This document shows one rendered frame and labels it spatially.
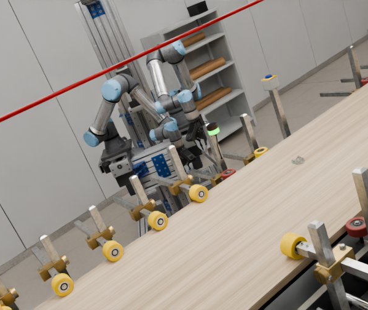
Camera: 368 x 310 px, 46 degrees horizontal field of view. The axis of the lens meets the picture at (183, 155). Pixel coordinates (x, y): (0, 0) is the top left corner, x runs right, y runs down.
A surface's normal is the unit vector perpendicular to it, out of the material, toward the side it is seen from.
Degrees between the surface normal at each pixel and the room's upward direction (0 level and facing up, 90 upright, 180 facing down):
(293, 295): 90
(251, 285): 0
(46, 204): 90
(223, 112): 90
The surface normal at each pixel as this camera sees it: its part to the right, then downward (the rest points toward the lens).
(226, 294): -0.36, -0.88
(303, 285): 0.52, 0.10
